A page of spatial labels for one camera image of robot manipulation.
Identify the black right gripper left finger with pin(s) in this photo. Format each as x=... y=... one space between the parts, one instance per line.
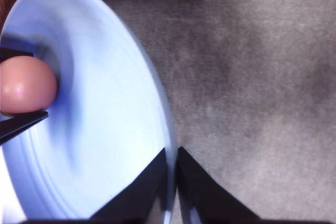
x=134 y=202

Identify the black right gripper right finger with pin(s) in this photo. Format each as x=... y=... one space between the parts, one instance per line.
x=206 y=200

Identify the brown egg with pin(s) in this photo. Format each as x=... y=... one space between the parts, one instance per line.
x=27 y=85

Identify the blue plate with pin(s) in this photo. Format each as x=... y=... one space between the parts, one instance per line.
x=106 y=123

